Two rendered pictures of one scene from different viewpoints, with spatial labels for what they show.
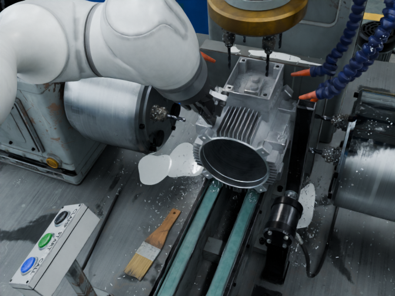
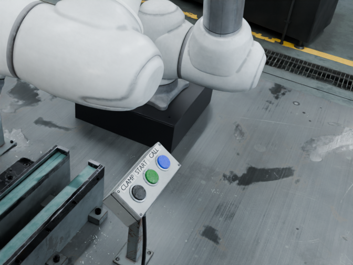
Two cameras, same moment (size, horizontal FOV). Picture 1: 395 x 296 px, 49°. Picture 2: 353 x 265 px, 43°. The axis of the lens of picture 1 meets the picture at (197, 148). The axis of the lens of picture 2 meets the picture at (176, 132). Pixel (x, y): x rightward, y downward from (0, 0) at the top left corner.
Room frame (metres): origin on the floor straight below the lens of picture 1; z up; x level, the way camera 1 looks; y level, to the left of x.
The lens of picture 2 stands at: (1.04, 0.26, 1.67)
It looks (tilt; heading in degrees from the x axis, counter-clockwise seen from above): 38 degrees down; 174
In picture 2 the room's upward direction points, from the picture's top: 9 degrees clockwise
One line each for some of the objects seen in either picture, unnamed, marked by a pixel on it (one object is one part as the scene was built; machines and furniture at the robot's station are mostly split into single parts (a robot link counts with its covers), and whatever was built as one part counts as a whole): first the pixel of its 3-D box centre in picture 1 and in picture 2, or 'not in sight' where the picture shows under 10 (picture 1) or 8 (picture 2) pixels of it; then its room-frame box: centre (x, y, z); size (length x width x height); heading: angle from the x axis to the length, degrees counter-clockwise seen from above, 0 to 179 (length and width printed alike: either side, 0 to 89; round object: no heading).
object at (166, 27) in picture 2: not in sight; (158, 40); (-0.15, 0.28, 1.08); 0.18 x 0.16 x 0.22; 68
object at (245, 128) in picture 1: (247, 132); not in sight; (0.67, -0.12, 1.01); 0.20 x 0.19 x 0.19; 154
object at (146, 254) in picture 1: (155, 241); not in sight; (0.54, 0.12, 0.80); 0.21 x 0.05 x 0.01; 146
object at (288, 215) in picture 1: (315, 184); not in sight; (0.58, -0.26, 0.92); 0.45 x 0.13 x 0.24; 154
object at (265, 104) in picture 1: (253, 90); not in sight; (0.71, -0.13, 1.11); 0.12 x 0.11 x 0.07; 154
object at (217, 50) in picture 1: (265, 101); not in sight; (0.81, -0.19, 0.97); 0.30 x 0.11 x 0.34; 64
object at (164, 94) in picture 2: not in sight; (146, 78); (-0.16, 0.26, 0.94); 0.22 x 0.18 x 0.06; 63
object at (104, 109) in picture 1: (110, 92); not in sight; (0.83, 0.20, 1.04); 0.37 x 0.25 x 0.25; 64
